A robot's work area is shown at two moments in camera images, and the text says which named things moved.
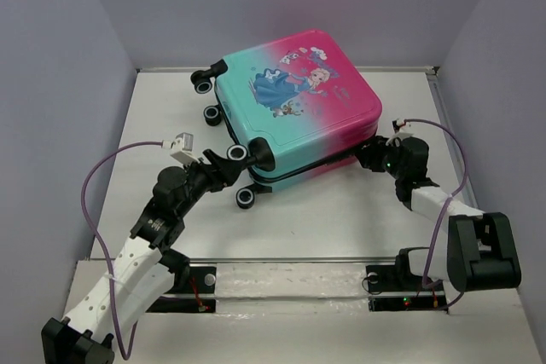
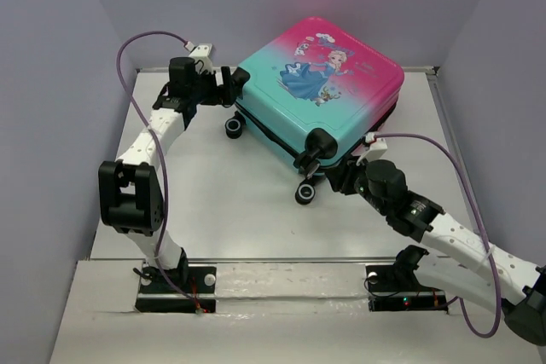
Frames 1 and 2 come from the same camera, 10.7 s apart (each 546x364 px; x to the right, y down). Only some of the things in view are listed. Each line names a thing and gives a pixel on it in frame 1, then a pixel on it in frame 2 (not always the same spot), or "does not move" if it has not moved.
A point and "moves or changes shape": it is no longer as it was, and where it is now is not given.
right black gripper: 369,155 → 337,177
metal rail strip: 345,259 does not move
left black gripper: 221,172 → 226,94
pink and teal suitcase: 296,101 moves or changes shape
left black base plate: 197,280 does not move
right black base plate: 387,278 does not move
